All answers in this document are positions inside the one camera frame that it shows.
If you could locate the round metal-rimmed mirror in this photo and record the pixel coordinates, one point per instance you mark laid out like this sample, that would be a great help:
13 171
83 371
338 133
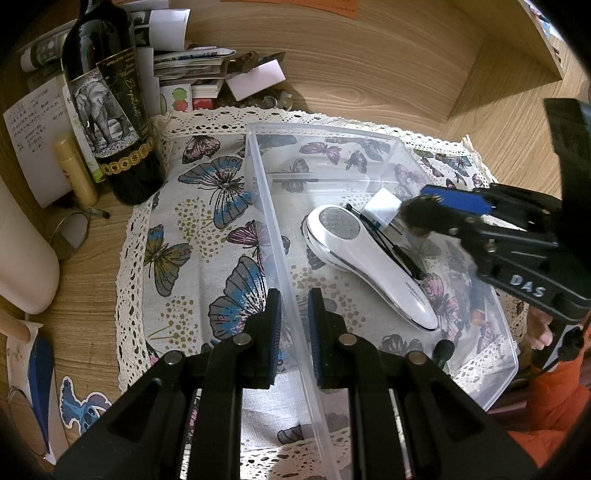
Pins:
51 240

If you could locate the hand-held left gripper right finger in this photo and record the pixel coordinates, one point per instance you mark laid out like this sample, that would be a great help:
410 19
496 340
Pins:
317 332

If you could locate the white handwritten paper note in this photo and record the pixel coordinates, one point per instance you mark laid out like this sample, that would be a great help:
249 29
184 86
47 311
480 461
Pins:
32 129

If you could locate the clear plastic container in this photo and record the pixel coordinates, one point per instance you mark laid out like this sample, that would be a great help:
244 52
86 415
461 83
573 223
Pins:
369 152

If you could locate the person's right hand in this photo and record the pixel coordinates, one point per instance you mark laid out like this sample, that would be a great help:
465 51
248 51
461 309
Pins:
541 337

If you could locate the stack of magazines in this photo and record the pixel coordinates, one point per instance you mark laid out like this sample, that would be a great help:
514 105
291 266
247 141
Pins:
194 64

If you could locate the dark wine bottle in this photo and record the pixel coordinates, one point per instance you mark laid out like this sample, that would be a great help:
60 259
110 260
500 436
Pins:
115 161

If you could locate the short black marker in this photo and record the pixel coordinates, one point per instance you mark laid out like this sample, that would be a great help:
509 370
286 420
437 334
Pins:
94 213

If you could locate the orange sticky note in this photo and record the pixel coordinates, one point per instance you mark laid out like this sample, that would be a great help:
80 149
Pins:
344 7

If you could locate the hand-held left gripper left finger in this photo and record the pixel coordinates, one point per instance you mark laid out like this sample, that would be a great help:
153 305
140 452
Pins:
272 332

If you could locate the white paper with blue shape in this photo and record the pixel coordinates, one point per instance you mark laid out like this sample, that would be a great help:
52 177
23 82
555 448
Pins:
39 383

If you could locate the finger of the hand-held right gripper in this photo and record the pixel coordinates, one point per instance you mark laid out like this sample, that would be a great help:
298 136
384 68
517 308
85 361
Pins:
461 199
508 258

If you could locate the butterfly print lace cloth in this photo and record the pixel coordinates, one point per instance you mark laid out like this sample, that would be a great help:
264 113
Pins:
198 258

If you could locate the black makeup brush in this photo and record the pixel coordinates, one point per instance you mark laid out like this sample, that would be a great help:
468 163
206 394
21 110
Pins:
418 214

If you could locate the large white bottle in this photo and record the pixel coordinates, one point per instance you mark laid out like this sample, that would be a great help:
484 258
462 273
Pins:
23 258

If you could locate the yellow lip balm tube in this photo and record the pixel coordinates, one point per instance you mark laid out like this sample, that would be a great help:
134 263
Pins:
76 175

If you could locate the person's right forearm orange sleeve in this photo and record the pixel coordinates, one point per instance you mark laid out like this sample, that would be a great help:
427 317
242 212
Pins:
554 406

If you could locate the small white card box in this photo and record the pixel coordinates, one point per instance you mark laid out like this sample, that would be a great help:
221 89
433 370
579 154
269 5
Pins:
254 78

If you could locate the pile of small metal caps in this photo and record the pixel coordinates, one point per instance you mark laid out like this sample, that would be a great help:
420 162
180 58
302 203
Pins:
272 99

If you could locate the blue cartoon sticker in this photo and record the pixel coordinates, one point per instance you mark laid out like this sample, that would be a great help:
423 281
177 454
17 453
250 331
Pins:
83 408

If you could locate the white handheld electric device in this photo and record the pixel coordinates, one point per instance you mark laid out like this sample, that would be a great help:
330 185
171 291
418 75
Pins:
369 263

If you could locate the white charger plug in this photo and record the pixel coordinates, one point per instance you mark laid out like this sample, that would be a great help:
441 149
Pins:
381 205

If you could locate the thin black pen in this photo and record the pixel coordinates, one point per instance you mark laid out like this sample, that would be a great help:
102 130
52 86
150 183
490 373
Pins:
406 261

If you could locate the black round-tipped tool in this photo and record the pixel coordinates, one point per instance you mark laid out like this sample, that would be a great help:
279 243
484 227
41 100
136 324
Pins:
443 350

